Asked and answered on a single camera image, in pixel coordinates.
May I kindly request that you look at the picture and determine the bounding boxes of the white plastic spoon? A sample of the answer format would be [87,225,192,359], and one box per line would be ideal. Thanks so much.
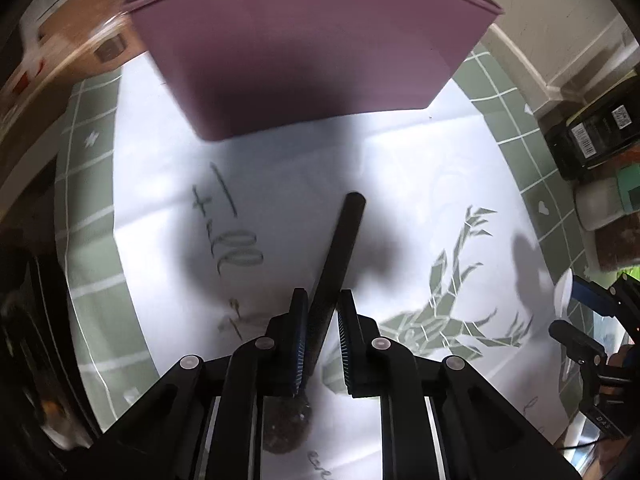
[553,268,574,318]

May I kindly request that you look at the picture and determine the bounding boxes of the purple utensil holder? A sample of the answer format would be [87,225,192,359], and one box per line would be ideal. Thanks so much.
[124,0,501,141]

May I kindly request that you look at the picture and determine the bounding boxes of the white jar green lid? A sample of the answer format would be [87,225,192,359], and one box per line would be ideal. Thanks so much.
[574,164,640,232]

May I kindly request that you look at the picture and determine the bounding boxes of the black handled spoon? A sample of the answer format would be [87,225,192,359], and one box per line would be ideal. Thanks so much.
[262,192,366,455]

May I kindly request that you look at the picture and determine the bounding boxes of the white green printed mat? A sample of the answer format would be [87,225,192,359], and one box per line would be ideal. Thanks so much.
[55,48,586,440]

